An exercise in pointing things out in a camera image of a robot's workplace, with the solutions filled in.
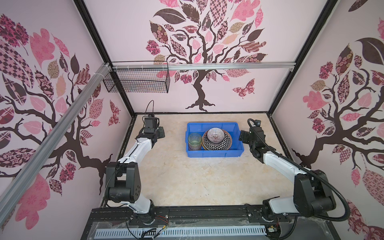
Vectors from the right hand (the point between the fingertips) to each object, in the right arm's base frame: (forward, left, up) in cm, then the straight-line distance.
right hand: (251, 131), depth 90 cm
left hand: (+2, +57, -1) cm, 58 cm away
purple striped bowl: (+3, +21, -8) cm, 23 cm away
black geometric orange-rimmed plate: (-2, +17, -12) cm, 21 cm away
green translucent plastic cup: (-3, +35, -6) cm, 36 cm away
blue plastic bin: (+11, +8, -9) cm, 16 cm away
